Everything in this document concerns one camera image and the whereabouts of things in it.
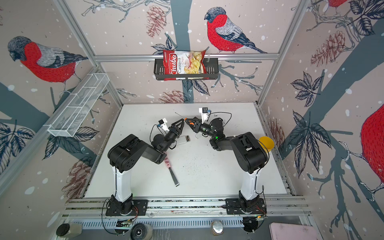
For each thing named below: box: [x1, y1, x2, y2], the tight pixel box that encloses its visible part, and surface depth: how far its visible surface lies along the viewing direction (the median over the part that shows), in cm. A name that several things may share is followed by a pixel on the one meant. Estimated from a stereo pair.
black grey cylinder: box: [56, 223, 70, 237], surface depth 62 cm
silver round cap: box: [211, 220, 224, 236], surface depth 61 cm
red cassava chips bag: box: [163, 50, 210, 81], surface depth 89 cm
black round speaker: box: [130, 223, 149, 240], surface depth 60 cm
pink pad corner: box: [269, 222, 323, 240], surface depth 67 cm
